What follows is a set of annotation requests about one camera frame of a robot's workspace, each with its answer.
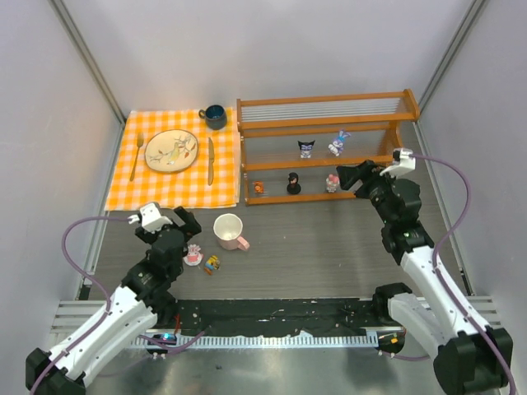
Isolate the pink My Melody figurine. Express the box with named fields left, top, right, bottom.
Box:
left=325, top=174, right=340, bottom=193

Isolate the pink white round figurine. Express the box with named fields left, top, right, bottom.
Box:
left=184, top=244, right=203, bottom=267

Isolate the purple bunny figurine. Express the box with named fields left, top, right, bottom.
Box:
left=328, top=130, right=351, bottom=157

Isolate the pink mug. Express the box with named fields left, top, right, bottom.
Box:
left=212, top=213, right=250, bottom=251

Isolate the black purple Kuromi figurine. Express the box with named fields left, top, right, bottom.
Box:
left=297, top=140, right=315, bottom=159

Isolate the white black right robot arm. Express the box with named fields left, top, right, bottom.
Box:
left=336, top=160, right=516, bottom=394

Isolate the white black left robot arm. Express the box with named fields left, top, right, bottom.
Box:
left=26, top=202, right=202, bottom=394

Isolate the orange wooden shelf rack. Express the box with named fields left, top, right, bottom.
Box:
left=236, top=89, right=421, bottom=206

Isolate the yellow minion figurine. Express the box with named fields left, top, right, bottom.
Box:
left=204, top=255, right=221, bottom=276

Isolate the orange checkered cloth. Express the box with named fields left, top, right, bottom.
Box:
left=105, top=107, right=240, bottom=211

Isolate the black haired girl figurine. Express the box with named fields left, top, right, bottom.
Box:
left=287, top=172, right=301, bottom=195

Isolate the gold knife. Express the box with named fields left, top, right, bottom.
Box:
left=208, top=137, right=215, bottom=186

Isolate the orange tiger figurine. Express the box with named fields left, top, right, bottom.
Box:
left=253, top=181, right=264, bottom=195

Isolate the decorated ceramic plate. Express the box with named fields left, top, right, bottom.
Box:
left=144, top=129, right=199, bottom=174

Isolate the gold fork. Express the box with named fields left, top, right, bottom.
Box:
left=129, top=132, right=144, bottom=182

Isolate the dark blue mug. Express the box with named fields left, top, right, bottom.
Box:
left=198, top=105, right=227, bottom=130

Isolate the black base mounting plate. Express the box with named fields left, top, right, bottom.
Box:
left=177, top=298, right=400, bottom=337

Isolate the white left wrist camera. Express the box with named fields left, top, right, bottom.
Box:
left=127, top=202, right=173, bottom=234

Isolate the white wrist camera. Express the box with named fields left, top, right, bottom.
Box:
left=127, top=202, right=173, bottom=234
left=380, top=148, right=416, bottom=178

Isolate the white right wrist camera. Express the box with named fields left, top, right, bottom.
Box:
left=380, top=148, right=416, bottom=178

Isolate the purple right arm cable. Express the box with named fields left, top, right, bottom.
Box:
left=378, top=154, right=518, bottom=395

